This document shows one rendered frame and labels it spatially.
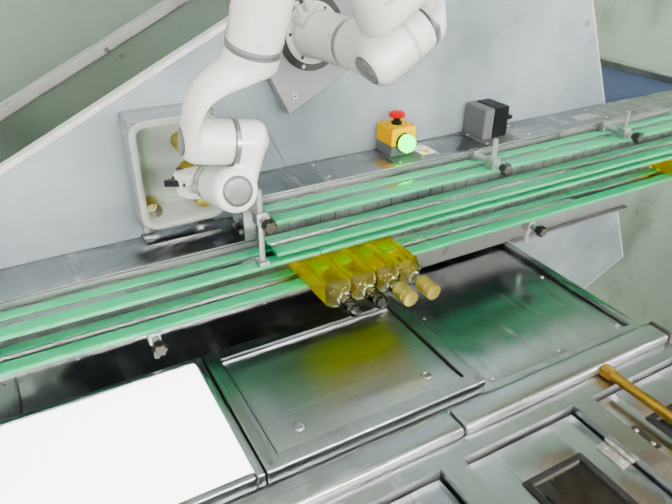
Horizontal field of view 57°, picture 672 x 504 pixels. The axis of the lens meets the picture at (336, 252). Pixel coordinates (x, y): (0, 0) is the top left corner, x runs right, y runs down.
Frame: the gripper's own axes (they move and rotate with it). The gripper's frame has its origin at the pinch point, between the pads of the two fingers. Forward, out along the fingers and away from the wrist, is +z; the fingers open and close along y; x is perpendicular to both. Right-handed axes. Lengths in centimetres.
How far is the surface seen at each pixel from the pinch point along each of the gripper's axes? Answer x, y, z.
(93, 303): -18.8, -24.3, -4.6
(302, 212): -11.5, 18.7, -8.2
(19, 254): -10.1, -34.3, 12.3
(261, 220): -10.1, 8.7, -11.2
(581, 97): -5, 121, 11
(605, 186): -30, 119, 1
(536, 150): -13, 88, -3
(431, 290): -30, 37, -25
